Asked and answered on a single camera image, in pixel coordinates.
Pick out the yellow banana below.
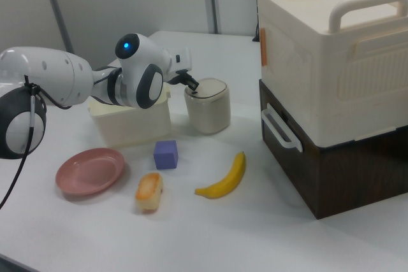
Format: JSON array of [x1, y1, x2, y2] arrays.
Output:
[[194, 151, 247, 199]]

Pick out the toasted bread loaf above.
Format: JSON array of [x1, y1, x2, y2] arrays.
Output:
[[135, 172, 164, 214]]

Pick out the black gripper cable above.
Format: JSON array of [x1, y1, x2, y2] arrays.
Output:
[[0, 74, 122, 211]]

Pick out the cream plastic bin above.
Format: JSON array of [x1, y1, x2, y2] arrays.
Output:
[[88, 89, 171, 149]]

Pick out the purple cube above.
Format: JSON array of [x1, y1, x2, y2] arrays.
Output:
[[153, 140, 179, 171]]

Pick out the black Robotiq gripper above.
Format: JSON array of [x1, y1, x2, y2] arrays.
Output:
[[169, 69, 200, 92]]

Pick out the small beige trash can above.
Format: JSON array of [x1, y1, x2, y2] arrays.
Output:
[[184, 77, 231, 135]]

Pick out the white drawer handle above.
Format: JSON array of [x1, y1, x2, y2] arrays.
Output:
[[260, 103, 303, 152]]

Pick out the pink plate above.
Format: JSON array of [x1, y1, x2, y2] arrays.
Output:
[[55, 147, 126, 197]]

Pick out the cream storage box with handles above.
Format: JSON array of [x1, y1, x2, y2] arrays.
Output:
[[256, 0, 408, 145]]

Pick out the orange tape strip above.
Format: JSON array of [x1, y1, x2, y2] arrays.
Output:
[[259, 28, 268, 66]]

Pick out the beige trash can lid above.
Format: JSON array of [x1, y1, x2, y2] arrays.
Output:
[[185, 77, 228, 99]]

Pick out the dark brown drawer box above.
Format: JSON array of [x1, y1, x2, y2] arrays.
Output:
[[258, 79, 408, 220]]

